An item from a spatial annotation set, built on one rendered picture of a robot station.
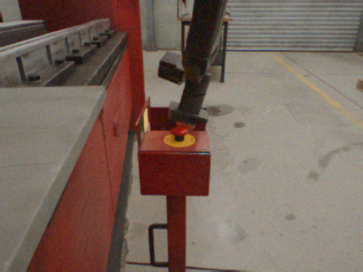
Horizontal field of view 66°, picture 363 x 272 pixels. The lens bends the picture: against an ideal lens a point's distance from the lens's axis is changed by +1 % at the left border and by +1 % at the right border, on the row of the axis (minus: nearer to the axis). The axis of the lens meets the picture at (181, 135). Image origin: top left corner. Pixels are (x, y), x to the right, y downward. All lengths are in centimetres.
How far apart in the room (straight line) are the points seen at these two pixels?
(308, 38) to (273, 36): 83
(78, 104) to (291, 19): 748
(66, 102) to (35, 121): 4
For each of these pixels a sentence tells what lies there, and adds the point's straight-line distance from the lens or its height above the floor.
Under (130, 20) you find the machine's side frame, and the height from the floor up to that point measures 95.
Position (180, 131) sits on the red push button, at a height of 81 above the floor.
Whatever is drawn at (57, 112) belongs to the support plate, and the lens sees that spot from 19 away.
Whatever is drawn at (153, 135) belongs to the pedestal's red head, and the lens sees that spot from 66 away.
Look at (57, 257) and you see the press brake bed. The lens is 54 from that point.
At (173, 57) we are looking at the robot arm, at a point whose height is 95.
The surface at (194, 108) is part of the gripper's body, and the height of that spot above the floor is 83.
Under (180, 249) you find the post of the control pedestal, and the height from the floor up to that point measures 41.
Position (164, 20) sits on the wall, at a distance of 750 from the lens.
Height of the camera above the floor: 106
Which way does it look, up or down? 25 degrees down
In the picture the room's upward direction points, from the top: straight up
